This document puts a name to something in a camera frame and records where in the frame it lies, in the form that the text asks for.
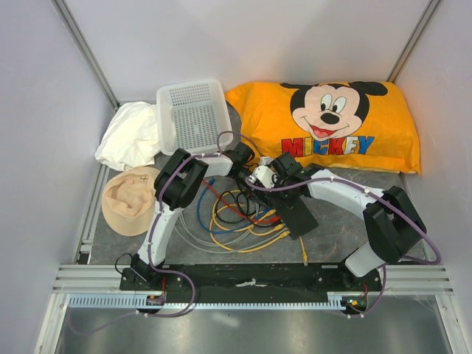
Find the purple cable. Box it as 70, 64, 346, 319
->
68, 131, 266, 335
245, 175, 443, 322

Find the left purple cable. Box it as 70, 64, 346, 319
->
68, 131, 266, 335

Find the left aluminium frame post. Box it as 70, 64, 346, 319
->
51, 0, 120, 111

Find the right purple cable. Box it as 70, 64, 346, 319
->
245, 175, 443, 322

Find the blue ethernet cable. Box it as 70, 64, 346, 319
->
195, 178, 276, 235

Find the white cloth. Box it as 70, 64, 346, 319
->
94, 101, 161, 172

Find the slotted cable duct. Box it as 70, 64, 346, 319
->
68, 294, 347, 310

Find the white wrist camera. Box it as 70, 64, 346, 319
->
258, 156, 274, 167
245, 165, 279, 192

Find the aluminium rail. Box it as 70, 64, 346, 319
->
52, 265, 454, 296

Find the orange Mickey pillow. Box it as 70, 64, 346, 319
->
226, 81, 421, 174

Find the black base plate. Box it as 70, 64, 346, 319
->
119, 263, 381, 305

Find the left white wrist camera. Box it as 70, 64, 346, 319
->
258, 156, 274, 167

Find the aluminium frame post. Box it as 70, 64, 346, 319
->
51, 0, 120, 111
386, 0, 443, 83

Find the beige hat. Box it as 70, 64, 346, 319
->
101, 167, 159, 237

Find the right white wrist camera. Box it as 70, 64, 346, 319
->
245, 165, 279, 192

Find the red ethernet cable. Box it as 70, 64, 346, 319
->
201, 179, 283, 225

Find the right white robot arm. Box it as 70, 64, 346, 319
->
270, 153, 426, 291

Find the right aluminium frame post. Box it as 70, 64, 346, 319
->
386, 0, 443, 83

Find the white plastic basket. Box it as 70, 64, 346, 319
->
156, 79, 233, 156

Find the black cable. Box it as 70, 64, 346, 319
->
215, 190, 268, 224

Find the black network switch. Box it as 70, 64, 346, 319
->
271, 196, 319, 240

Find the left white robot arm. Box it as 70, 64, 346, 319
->
130, 142, 255, 290

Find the yellow ethernet cable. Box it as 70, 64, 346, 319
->
209, 221, 292, 254
212, 204, 309, 267

